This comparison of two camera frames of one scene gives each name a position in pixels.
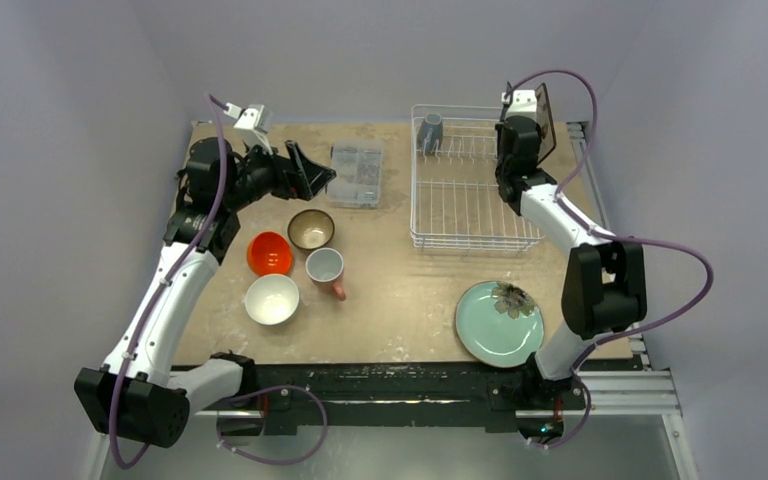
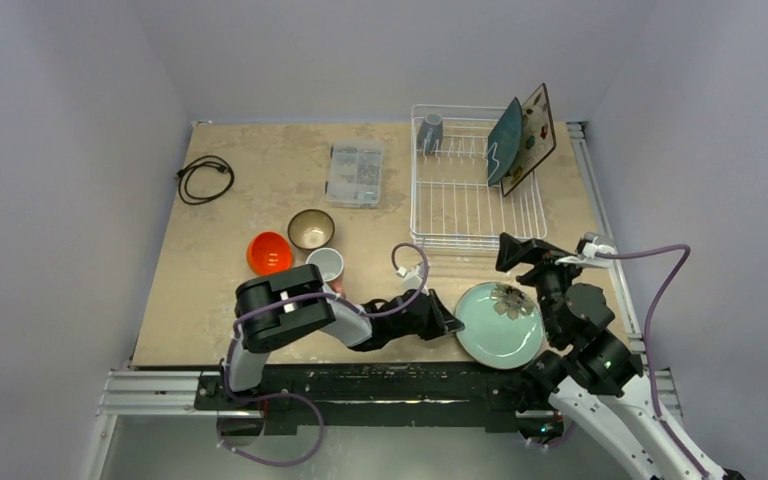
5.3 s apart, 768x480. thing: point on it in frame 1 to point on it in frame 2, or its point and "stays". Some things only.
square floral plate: x=545 y=121 stays
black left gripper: x=288 y=185 to x=442 y=321
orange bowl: x=270 y=253 stays
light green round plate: x=500 y=324 stays
